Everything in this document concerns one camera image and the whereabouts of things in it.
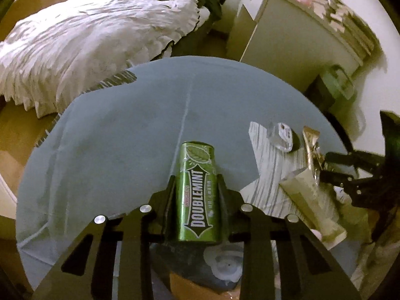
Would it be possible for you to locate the gold foil snack wrapper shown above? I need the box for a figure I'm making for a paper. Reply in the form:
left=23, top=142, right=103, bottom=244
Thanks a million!
left=302, top=126, right=325, bottom=185

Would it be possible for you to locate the small clear bottle black cap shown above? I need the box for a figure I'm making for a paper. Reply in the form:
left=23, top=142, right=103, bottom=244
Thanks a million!
left=266, top=122, right=301, bottom=153

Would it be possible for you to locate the green Doublemint gum can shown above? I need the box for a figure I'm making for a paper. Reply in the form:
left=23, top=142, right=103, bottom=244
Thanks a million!
left=175, top=141, right=221, bottom=245

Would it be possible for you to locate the black trash bin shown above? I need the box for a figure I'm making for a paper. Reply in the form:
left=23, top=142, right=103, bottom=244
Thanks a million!
left=304, top=74, right=362, bottom=168

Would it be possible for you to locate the beige paper box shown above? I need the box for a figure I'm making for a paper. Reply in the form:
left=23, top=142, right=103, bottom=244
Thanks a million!
left=279, top=168, right=347, bottom=250

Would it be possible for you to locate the white striped paper sheet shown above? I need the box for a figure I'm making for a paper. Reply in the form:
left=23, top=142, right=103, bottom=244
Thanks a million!
left=240, top=122, right=313, bottom=228

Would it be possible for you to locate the green translucent bag on cabinet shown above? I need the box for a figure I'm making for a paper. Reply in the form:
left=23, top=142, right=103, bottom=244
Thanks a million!
left=319, top=64, right=355, bottom=100

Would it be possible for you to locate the round blue-grey table cloth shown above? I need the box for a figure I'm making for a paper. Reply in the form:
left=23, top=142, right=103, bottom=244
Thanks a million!
left=16, top=56, right=345, bottom=288

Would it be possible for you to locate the white cabinet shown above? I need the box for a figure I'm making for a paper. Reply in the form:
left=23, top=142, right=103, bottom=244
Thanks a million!
left=226, top=0, right=364, bottom=92

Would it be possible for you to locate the pile of toys and books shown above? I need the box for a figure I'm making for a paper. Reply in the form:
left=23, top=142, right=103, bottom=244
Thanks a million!
left=296, top=0, right=380, bottom=59

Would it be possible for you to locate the bed with white duvet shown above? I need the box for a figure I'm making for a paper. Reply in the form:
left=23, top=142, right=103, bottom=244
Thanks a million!
left=1, top=0, right=213, bottom=117

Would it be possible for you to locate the brown wooden headboard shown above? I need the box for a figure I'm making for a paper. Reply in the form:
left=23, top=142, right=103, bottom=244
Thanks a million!
left=0, top=0, right=80, bottom=42

